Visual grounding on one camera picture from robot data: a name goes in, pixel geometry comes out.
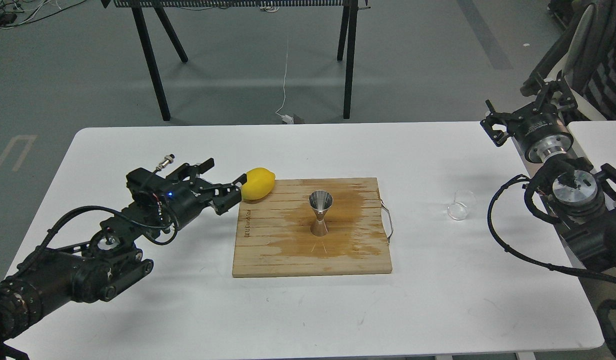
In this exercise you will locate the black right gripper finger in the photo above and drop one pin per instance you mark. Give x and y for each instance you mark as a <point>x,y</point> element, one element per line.
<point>500,126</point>
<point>556,93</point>

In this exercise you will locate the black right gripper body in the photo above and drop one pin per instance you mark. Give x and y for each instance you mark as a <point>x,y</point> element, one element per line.
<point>540,134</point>

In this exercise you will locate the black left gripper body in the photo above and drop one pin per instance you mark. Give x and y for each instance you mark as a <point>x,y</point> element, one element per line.
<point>159,202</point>

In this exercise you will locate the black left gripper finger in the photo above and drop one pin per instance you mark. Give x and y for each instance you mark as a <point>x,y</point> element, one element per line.
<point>222,197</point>
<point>190,172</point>

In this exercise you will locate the small clear glass cup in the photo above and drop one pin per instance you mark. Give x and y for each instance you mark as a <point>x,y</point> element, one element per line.
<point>462,203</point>

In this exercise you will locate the steel double jigger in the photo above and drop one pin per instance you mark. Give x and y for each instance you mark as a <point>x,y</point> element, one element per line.
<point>320,202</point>

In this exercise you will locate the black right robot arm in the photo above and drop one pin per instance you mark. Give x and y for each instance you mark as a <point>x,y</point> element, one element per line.
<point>565,190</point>

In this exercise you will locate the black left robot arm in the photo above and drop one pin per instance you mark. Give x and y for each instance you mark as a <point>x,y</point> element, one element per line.
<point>110,262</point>

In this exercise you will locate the white office chair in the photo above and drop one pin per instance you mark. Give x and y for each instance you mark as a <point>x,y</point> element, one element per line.
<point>578,52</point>

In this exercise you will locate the yellow lemon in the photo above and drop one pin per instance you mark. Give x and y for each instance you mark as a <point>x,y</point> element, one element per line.
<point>260,181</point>

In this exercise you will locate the person in striped shirt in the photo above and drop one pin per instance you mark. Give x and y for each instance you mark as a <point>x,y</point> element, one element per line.
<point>600,91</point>

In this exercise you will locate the white side table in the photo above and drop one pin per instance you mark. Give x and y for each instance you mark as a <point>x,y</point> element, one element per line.
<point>597,139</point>

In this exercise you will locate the black metal frame table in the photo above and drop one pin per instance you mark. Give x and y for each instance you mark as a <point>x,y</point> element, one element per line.
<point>197,30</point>

